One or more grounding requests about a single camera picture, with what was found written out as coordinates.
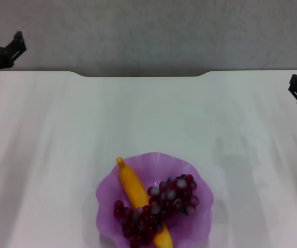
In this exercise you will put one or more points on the dark red grape bunch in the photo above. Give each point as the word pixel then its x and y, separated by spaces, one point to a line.
pixel 169 196

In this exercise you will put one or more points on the purple wavy plastic plate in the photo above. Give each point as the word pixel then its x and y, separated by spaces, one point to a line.
pixel 164 165

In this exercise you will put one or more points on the yellow plastic banana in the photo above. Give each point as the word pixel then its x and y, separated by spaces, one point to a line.
pixel 131 183

